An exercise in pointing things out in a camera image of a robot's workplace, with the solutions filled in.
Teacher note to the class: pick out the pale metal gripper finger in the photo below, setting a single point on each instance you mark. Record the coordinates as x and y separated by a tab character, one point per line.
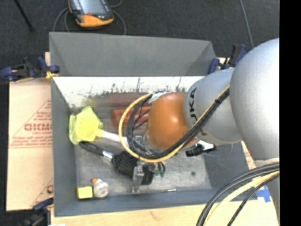
140	176
135	182

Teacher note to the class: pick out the black hairbrush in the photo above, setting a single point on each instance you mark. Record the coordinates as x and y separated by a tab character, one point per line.
123	162

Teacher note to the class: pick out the thin silver metal pin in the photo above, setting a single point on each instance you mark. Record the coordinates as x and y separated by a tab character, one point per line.
169	190

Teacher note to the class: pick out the small clear bottle orange cap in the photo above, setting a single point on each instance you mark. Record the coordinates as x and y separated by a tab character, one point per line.
101	189

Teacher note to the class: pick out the red-brown flat block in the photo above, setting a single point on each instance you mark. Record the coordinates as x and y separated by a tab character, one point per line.
117	118

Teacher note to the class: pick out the yellow cube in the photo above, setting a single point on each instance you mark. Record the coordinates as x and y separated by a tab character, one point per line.
84	192

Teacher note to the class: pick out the grey metal bin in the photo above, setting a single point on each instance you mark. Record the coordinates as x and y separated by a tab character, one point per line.
122	55

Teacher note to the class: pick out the black cylinder on white bracket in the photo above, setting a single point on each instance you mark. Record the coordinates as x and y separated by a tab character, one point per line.
198	149

